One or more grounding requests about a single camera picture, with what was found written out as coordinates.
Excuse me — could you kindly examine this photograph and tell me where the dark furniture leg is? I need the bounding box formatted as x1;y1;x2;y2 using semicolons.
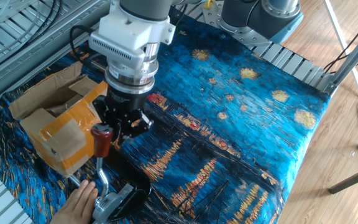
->
328;162;358;195

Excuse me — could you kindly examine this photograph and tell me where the grey aluminium frame post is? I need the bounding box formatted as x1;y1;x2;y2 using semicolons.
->
323;27;358;96

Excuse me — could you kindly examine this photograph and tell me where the white slanted pole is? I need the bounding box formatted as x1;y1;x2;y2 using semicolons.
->
323;0;358;102

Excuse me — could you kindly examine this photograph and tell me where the taped cardboard box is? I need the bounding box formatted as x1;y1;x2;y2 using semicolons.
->
8;60;109;178

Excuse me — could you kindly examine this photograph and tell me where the silver lever red handle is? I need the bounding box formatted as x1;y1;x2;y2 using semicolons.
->
90;123;114;200

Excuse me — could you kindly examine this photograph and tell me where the white wrist housing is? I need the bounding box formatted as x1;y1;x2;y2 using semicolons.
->
88;12;177;68

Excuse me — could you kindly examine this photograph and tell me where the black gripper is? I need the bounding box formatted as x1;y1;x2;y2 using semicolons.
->
93;88;154;138

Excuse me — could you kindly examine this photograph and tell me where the silver mounting plate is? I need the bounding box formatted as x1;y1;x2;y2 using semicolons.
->
0;0;39;24

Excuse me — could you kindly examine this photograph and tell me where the person hand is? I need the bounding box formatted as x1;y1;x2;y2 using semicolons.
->
50;179;99;224

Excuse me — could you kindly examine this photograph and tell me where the silver threaded rod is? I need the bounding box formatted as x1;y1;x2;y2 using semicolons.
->
68;174;83;188

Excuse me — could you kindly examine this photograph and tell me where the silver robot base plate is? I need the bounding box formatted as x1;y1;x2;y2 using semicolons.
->
202;0;275;47

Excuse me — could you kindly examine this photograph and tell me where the black gripper cable with plug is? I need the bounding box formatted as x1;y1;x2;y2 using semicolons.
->
69;24;95;58

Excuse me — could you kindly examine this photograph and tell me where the grey aluminium table rail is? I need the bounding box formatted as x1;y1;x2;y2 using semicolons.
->
0;0;110;113

